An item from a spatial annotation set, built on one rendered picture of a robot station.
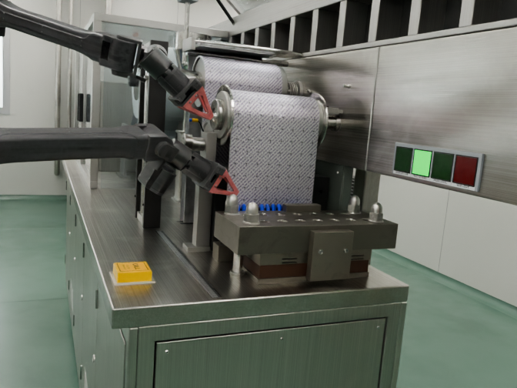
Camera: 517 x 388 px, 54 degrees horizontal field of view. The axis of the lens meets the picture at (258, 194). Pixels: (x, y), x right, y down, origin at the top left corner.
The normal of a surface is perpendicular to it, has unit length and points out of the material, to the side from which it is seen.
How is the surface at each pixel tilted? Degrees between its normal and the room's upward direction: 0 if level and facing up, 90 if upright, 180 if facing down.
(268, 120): 90
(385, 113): 90
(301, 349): 90
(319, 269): 90
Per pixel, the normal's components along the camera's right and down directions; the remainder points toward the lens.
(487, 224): -0.92, 0.00
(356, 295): 0.39, 0.18
